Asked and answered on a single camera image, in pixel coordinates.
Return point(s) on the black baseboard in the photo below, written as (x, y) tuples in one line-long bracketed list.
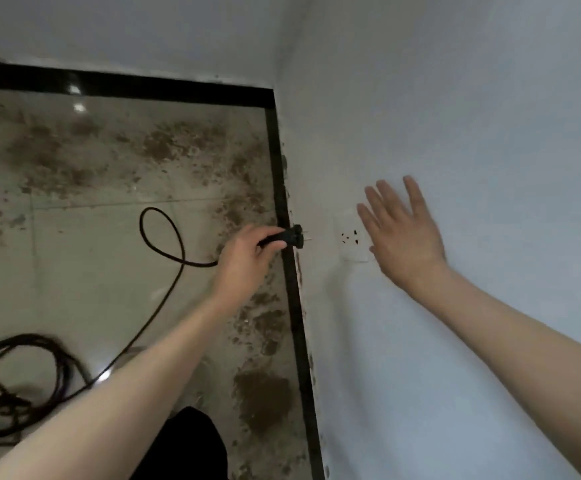
[(120, 84)]

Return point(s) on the white wall socket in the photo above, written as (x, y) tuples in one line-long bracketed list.
[(348, 244)]

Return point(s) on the black trousers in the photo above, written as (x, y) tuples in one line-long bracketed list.
[(185, 444)]

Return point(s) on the person's left forearm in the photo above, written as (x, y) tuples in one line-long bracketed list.
[(95, 419)]

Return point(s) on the person's right forearm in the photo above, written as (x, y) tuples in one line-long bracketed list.
[(520, 344)]

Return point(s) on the person's right hand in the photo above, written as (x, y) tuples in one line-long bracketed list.
[(410, 244)]

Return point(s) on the person's left hand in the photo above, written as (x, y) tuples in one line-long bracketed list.
[(243, 269)]

